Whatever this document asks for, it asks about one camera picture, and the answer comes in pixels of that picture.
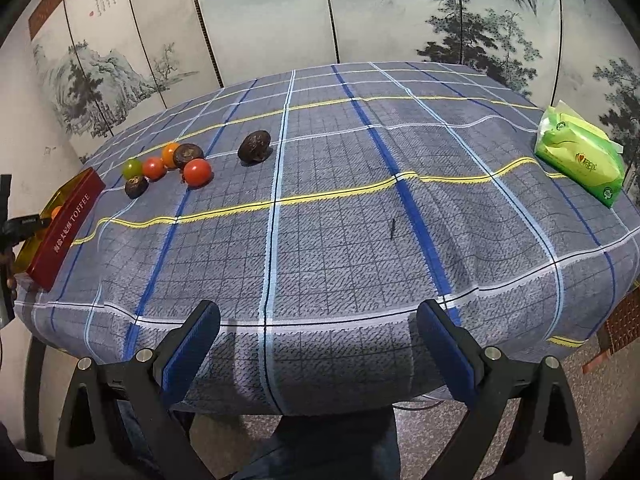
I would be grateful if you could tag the blue plaid tablecloth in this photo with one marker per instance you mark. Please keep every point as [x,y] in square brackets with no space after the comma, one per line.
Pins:
[350,210]

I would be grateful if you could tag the orange cherry tomato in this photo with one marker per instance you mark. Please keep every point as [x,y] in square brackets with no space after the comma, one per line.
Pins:
[170,152]

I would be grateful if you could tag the orange toys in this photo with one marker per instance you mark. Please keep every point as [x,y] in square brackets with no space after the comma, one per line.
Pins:
[154,168]

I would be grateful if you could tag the green cherry tomato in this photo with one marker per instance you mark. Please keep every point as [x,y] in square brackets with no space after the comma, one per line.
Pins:
[131,167]

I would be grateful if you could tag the red cherry tomato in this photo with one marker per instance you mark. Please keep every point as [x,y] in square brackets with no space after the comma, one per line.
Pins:
[197,172]

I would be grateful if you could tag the ink landscape folding screen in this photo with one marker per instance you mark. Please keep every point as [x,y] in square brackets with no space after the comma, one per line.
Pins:
[280,10]

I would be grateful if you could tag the red tin box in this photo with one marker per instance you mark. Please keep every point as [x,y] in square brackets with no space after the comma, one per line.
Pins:
[65,230]

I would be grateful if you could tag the brick pattern box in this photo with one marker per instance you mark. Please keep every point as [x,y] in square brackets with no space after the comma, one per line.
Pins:
[622,325]

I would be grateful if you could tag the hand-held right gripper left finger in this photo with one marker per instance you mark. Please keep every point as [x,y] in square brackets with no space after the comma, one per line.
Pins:
[192,350]

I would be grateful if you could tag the person's left hand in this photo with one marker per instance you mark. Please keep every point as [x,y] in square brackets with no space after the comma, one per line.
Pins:
[6,262]

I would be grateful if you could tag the dark brown round fruit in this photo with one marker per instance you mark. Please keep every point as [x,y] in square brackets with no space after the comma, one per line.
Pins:
[254,146]
[190,152]

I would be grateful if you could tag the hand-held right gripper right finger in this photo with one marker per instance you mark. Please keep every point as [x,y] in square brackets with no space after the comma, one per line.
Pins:
[447,350]

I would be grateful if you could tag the small dark brown fruit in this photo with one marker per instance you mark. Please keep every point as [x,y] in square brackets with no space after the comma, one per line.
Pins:
[135,186]

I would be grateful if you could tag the green tissue pack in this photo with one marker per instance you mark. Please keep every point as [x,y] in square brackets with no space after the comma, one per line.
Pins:
[580,160]

